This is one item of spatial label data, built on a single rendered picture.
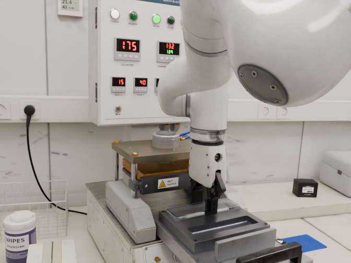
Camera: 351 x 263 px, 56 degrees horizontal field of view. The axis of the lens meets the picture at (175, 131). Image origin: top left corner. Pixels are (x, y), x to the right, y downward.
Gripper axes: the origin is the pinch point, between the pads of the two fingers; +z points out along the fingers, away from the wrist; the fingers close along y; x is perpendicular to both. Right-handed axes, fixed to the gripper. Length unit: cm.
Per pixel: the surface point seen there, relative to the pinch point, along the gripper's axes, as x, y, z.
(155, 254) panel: 12.2, 0.8, 11.2
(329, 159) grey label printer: -98, 39, 8
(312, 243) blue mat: -52, 8, 26
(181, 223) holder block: 8.3, -4.0, 2.1
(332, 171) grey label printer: -97, 36, 13
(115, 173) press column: 12.9, 28.4, -0.3
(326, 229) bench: -66, 13, 27
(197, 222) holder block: 4.7, -4.7, 2.1
